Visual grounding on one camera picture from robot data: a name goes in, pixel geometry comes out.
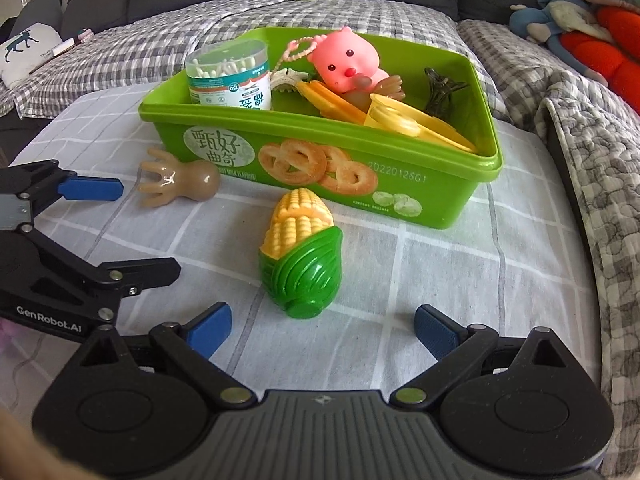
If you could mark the dark grey pillow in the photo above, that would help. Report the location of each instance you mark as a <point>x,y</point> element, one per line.
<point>42,10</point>

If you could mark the clear cotton swab container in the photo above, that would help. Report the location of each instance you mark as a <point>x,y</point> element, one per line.
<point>225,85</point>

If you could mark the yellow toy pot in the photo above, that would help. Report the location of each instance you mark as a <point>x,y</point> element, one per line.
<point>400,115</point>

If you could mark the white deer print pillow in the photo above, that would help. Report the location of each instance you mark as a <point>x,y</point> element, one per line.
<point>30,55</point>

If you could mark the white starfish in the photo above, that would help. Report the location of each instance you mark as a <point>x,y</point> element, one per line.
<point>285,80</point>

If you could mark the dark translucent hair clip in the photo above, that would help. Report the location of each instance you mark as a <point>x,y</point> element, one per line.
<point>440,92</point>

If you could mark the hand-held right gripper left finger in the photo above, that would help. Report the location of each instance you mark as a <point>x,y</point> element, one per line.
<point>210,329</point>

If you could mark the orange toy pumpkin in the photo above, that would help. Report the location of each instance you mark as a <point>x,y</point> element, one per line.
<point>330,102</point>

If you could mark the person's right hand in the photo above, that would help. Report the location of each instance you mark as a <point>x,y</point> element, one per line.
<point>20,450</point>

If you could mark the small pink item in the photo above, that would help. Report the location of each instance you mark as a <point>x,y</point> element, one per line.
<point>84,36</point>

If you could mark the pink pig toy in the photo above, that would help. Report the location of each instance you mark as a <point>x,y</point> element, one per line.
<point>340,60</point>

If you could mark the toy corn cob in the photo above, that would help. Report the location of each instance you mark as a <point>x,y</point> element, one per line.
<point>300,270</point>

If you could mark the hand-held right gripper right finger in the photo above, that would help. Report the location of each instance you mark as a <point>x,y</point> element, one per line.
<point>435,331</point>

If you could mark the grey white patterned quilt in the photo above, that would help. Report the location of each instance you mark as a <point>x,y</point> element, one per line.
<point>600,170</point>

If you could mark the white oblong item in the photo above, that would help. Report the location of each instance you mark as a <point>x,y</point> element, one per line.
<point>62,50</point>

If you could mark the blue plush toy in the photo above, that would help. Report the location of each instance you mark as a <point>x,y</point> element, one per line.
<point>530,22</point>

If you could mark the beige octopus toy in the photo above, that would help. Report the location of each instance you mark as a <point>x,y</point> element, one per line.
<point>192,177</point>
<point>387,89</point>

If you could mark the light grey grid cloth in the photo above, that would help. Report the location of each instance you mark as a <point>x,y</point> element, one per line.
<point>450,270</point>

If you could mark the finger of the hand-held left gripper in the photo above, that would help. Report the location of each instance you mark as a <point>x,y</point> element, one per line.
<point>92,190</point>
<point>75,275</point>

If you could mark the green plastic box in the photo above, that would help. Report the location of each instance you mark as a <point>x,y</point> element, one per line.
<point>350,200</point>

